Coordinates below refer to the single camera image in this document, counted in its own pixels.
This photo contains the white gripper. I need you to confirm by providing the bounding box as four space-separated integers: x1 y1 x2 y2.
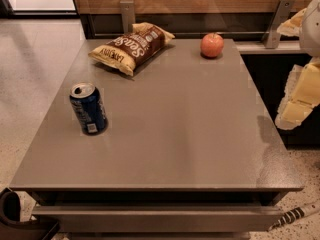
275 0 320 130

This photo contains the red apple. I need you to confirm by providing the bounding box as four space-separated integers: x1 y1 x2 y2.
200 33 224 58

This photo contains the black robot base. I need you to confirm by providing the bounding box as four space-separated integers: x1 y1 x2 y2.
0 188 60 240

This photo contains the brown chip bag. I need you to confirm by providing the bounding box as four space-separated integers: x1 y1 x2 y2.
88 22 175 76

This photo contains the blue soda can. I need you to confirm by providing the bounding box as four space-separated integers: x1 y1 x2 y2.
69 82 108 135

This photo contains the grey table drawer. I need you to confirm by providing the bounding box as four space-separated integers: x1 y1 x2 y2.
33 206 282 233

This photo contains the right metal bracket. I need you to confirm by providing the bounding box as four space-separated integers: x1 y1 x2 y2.
262 0 295 49

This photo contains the metal bracket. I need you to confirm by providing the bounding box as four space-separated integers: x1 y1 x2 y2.
120 0 135 33
262 0 295 49

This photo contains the striped cable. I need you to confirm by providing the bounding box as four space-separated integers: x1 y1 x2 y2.
269 202 320 231

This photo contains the left metal bracket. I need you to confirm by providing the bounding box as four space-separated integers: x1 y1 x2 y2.
120 0 135 33

